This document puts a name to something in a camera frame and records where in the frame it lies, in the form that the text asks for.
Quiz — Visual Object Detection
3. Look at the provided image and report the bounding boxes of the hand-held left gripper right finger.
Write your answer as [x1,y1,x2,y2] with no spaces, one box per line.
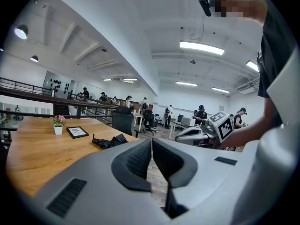
[152,138,255,225]

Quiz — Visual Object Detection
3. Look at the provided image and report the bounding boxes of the black head-worn camera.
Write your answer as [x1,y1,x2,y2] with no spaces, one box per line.
[198,0,212,17]

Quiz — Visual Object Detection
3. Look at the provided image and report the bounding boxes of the black metal railing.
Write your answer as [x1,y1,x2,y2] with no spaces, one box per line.
[0,77,119,120]

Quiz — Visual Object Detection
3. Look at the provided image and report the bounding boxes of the pink flowers in white pot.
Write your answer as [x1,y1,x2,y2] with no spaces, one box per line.
[53,115,67,135]

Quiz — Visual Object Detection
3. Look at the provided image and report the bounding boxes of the black framed picture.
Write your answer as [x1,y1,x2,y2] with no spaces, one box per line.
[66,126,90,140]

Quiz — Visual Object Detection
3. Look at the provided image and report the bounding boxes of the wooden table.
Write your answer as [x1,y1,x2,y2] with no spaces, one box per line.
[6,116,141,198]

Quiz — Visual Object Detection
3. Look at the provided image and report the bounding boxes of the white box on desk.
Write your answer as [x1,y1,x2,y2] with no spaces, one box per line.
[181,117,196,127]

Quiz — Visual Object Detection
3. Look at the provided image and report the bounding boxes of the black mesh office chair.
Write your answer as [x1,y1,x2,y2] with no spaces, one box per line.
[111,106,135,136]

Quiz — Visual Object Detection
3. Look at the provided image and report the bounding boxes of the black swivel office chair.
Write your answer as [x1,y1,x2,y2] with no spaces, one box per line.
[142,109,157,135]

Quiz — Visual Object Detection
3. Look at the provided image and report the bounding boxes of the person's black clothing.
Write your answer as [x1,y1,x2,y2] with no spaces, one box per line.
[257,8,296,128]

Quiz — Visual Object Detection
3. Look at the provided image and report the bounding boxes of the grey wall panel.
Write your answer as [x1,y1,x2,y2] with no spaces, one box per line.
[43,71,72,99]

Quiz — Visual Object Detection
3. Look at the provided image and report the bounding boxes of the person's right forearm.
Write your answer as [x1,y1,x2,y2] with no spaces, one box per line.
[219,96,283,150]

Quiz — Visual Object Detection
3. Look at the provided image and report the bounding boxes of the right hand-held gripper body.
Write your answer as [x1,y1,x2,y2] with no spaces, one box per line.
[199,111,235,149]

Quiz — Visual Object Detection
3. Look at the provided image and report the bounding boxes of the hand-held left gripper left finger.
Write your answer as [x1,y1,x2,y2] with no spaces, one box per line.
[32,138,179,225]

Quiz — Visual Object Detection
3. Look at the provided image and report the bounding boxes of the white desk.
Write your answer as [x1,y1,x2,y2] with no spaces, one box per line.
[132,112,144,131]

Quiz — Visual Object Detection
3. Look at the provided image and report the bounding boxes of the black umbrella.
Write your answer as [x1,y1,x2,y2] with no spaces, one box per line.
[91,133,129,150]

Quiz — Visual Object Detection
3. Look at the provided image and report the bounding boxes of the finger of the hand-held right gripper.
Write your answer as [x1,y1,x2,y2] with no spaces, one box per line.
[175,126,209,144]

